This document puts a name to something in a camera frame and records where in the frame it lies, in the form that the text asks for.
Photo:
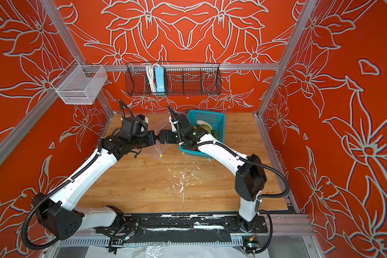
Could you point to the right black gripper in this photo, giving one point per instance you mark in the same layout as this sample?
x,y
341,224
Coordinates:
x,y
168,138

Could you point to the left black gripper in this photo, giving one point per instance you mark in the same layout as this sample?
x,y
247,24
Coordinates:
x,y
152,138

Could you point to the clear zip top bag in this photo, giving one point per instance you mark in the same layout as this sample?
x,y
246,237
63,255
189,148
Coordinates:
x,y
160,148

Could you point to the green cabbage toy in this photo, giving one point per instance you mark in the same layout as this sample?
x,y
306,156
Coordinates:
x,y
207,128

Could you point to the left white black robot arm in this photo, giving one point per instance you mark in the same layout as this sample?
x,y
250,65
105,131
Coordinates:
x,y
57,210

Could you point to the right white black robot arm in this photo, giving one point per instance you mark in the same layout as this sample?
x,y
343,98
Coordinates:
x,y
249,172

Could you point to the white radish toy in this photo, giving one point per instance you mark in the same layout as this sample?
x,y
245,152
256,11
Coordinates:
x,y
201,122

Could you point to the green leafy vegetable toy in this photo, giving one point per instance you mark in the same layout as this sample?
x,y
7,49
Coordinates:
x,y
215,134

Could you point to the teal plastic basket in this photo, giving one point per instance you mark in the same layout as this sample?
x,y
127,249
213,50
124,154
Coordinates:
x,y
216,119

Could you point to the light blue box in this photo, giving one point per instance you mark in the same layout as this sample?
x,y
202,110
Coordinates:
x,y
159,75

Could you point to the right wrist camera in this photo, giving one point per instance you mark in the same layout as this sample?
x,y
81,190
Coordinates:
x,y
174,123

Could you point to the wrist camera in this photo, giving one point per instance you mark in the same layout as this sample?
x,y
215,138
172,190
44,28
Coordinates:
x,y
133,127
174,123

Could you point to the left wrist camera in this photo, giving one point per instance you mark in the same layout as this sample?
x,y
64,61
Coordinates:
x,y
133,127

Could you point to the black wire wall basket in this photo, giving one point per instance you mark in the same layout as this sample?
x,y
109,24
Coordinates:
x,y
180,79

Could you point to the clear acrylic wall bin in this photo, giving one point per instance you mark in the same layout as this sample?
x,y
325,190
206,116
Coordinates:
x,y
80,84

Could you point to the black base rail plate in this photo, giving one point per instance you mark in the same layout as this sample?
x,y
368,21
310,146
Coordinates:
x,y
184,228

